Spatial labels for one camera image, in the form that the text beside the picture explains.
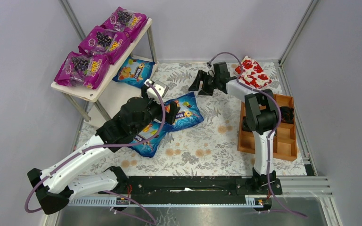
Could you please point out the red poppy folded cloth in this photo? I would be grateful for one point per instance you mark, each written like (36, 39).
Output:
(251, 73)

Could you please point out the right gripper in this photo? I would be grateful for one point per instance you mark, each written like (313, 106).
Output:
(210, 79)

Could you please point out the floral table mat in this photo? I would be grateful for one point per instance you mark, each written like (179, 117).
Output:
(207, 149)

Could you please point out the white two-tier shelf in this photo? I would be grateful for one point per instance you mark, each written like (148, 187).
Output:
(97, 106)

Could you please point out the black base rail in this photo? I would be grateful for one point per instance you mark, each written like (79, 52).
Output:
(180, 190)

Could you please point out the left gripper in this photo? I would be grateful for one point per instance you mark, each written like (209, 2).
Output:
(167, 110)

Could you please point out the black orange rolled item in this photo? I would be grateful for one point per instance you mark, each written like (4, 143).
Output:
(287, 114)

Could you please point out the aluminium frame post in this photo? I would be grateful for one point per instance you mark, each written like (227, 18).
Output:
(310, 9)

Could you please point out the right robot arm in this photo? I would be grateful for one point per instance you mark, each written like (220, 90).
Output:
(262, 116)

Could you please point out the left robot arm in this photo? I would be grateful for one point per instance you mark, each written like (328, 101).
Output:
(55, 186)

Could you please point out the purple candy bag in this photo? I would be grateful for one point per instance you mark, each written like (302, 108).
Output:
(126, 21)
(101, 41)
(82, 70)

